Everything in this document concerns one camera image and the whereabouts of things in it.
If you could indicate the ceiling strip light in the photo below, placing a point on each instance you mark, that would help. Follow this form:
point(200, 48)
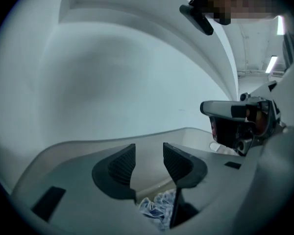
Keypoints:
point(280, 24)
point(271, 63)

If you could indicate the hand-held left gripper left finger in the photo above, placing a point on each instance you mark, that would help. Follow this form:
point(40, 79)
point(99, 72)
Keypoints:
point(88, 204)

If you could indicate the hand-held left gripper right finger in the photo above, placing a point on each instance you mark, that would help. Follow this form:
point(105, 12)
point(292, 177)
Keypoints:
point(210, 185)

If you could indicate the grey plastic basket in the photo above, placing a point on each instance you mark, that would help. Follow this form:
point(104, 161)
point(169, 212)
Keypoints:
point(149, 150)

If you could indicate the person's head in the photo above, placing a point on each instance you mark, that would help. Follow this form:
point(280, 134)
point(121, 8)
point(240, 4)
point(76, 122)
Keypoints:
point(235, 1)

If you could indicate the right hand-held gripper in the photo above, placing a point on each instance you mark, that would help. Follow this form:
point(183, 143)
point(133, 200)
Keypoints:
point(262, 94)

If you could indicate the blue checked shirt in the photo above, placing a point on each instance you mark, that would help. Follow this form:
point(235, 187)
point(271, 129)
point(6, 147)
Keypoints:
point(159, 202)

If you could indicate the black head-worn camera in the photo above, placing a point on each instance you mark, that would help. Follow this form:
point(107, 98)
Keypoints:
point(198, 18)

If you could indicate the person's right hand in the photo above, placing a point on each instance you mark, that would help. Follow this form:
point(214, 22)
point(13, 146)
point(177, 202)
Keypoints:
point(259, 121)

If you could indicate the person's grey t-shirt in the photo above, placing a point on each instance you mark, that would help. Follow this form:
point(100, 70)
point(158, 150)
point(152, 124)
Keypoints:
point(290, 50)

